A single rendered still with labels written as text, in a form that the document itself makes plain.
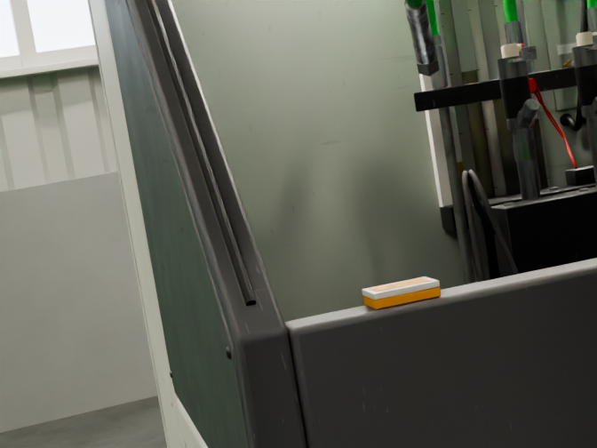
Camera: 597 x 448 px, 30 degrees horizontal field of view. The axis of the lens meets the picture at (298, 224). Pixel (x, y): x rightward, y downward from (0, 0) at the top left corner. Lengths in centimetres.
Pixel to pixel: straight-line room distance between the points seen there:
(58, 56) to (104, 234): 78
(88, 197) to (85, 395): 85
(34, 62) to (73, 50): 17
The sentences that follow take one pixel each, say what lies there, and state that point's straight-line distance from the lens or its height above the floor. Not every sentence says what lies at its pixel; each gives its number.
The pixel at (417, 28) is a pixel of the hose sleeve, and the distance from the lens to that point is 98.
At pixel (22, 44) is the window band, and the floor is 159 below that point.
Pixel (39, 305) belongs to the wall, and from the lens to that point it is 487.
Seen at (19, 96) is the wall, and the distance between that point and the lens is 486.
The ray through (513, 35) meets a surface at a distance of 128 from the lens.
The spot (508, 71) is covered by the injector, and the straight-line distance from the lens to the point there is 109.
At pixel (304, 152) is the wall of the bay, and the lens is 132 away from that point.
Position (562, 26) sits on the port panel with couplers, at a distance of 144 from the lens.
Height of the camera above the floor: 109
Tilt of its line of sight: 5 degrees down
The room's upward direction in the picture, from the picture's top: 9 degrees counter-clockwise
